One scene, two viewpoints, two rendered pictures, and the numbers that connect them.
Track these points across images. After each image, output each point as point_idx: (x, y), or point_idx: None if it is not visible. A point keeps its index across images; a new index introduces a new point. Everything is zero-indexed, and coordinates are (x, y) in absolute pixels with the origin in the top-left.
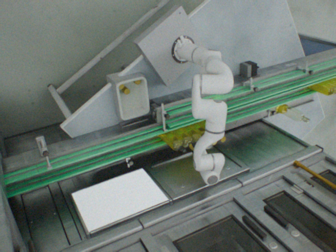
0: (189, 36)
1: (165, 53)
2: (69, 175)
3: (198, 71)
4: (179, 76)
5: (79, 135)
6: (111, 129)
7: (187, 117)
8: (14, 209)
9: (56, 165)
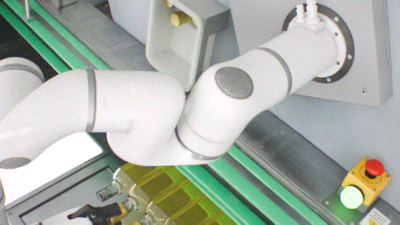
0: (347, 25)
1: (268, 11)
2: (41, 51)
3: (355, 134)
4: (305, 100)
5: (117, 25)
6: (142, 59)
7: (215, 177)
8: (14, 33)
9: (35, 24)
